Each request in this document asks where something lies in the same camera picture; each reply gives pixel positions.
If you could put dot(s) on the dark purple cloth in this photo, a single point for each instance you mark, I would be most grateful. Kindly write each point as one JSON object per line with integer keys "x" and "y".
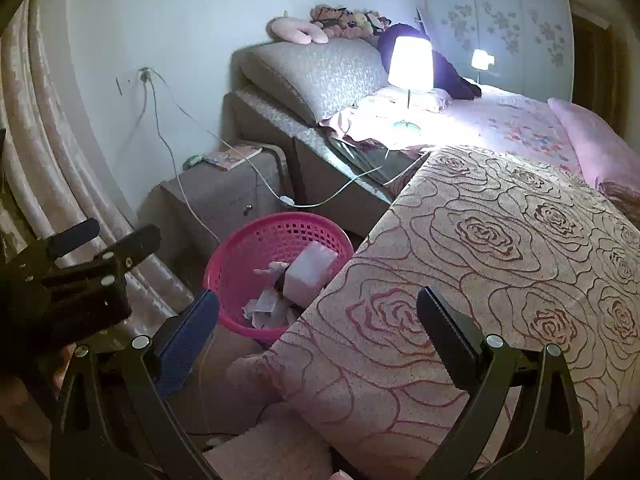
{"x": 450, "y": 75}

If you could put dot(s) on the floral plush toys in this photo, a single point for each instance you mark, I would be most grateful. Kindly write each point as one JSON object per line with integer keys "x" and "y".
{"x": 350, "y": 22}

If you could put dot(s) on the pale patterned curtain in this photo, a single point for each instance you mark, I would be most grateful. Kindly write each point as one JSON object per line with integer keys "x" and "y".
{"x": 60, "y": 135}

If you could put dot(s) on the brown upholstered nightstand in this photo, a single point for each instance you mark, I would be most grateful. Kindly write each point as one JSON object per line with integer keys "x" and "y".
{"x": 220, "y": 200}

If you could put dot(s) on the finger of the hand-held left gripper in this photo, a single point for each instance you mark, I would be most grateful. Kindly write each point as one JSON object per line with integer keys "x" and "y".
{"x": 132, "y": 247}
{"x": 75, "y": 237}

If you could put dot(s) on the pink book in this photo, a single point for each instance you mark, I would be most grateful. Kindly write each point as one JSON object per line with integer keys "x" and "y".
{"x": 232, "y": 156}

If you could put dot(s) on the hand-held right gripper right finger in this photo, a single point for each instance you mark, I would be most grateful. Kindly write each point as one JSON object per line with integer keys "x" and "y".
{"x": 450, "y": 340}

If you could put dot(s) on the pink neck pillow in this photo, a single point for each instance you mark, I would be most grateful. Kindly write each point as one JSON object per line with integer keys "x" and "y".
{"x": 295, "y": 27}

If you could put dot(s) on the pink plastic basket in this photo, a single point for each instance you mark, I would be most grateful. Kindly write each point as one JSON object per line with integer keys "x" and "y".
{"x": 240, "y": 250}

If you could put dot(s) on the floral sliding door wardrobe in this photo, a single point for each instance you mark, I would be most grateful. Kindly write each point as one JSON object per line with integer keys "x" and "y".
{"x": 520, "y": 25}

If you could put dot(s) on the wall socket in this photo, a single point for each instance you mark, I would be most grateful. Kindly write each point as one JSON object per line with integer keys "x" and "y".
{"x": 145, "y": 74}

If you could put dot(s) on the grey headboard cushion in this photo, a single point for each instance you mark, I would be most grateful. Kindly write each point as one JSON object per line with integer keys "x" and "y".
{"x": 320, "y": 75}

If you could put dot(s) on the pink floral bedsheet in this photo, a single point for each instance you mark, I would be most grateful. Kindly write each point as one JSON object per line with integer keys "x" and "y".
{"x": 490, "y": 120}

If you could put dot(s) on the white shade table lamp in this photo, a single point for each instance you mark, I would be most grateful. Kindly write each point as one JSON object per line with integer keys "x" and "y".
{"x": 410, "y": 60}

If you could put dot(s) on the small green object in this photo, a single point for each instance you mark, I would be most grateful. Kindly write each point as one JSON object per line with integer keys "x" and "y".
{"x": 191, "y": 161}

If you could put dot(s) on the rose pattern blanket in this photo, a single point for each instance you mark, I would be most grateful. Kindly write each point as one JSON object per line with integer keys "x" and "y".
{"x": 475, "y": 260}

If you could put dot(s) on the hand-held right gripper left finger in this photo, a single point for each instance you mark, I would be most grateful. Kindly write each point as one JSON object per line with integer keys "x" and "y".
{"x": 190, "y": 345}

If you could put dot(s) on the brown upholstered bed frame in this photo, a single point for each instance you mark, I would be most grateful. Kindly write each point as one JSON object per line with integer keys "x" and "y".
{"x": 320, "y": 170}

